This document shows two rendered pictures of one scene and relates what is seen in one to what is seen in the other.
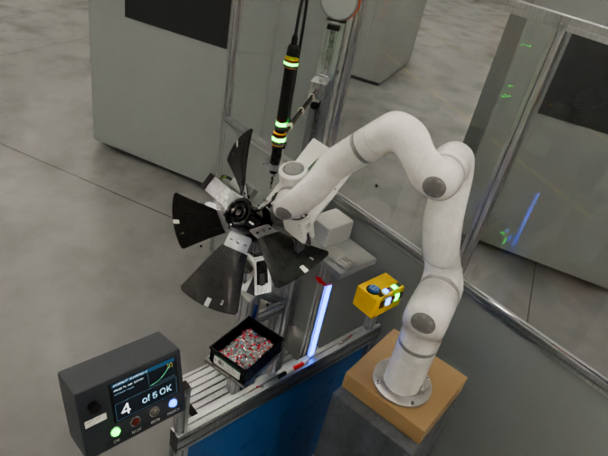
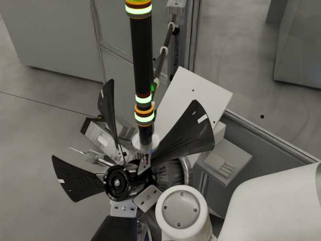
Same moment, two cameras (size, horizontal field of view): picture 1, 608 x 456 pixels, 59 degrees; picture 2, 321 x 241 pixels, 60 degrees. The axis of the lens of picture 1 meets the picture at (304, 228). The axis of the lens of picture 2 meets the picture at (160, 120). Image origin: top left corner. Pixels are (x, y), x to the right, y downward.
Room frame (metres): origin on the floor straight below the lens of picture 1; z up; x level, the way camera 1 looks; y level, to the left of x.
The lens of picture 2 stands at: (1.13, 0.09, 1.99)
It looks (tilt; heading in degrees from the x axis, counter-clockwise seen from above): 44 degrees down; 2
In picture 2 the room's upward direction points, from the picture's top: straight up
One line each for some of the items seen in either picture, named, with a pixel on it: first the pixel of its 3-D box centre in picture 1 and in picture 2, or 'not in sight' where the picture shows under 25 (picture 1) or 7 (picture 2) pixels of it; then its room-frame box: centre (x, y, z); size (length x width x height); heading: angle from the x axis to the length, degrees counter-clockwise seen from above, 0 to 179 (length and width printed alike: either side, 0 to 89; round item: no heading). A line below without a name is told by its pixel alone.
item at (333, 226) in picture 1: (328, 225); (203, 132); (2.16, -0.11, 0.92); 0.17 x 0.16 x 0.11; 137
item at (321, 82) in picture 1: (319, 88); (176, 10); (2.22, 0.06, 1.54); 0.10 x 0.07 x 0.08; 172
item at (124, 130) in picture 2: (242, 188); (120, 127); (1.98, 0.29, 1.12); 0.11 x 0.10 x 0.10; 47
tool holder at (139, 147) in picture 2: (277, 152); (145, 127); (1.61, 0.14, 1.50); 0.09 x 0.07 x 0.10; 172
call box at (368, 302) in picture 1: (378, 296); not in sight; (1.57, -0.32, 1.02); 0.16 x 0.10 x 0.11; 137
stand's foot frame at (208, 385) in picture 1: (249, 389); not in sight; (1.84, 0.10, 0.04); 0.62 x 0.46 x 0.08; 137
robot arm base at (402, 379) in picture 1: (409, 363); not in sight; (1.20, -0.40, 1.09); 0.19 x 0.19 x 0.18
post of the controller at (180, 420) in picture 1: (182, 408); not in sight; (0.97, 0.23, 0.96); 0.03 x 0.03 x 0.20; 47
